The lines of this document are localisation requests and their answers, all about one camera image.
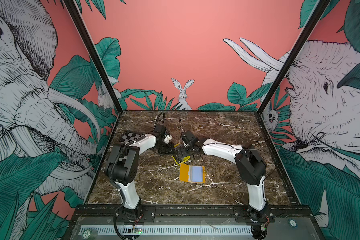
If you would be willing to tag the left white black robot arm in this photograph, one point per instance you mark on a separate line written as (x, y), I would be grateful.
(122, 164)

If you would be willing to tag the right black frame post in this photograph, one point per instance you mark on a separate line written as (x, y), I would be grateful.
(312, 21)

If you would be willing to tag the black white checkerboard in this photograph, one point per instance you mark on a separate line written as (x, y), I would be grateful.
(129, 136)

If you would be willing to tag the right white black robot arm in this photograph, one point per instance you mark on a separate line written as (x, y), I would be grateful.
(251, 166)

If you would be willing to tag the yellow plastic card tray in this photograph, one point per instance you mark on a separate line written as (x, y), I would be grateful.
(180, 154)

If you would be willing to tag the black frame post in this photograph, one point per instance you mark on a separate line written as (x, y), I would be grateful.
(86, 38)
(312, 21)

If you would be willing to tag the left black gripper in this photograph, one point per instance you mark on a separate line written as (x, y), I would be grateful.
(169, 151)

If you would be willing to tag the left black frame post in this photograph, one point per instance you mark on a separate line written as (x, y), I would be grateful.
(86, 38)

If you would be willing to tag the yellow leather card holder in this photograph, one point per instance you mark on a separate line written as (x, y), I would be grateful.
(192, 174)

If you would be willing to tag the white slotted cable duct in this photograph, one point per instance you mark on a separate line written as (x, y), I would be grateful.
(162, 230)

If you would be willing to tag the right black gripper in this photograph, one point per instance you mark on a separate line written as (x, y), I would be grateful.
(179, 152)

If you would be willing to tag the black front rail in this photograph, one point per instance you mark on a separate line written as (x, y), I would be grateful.
(150, 213)

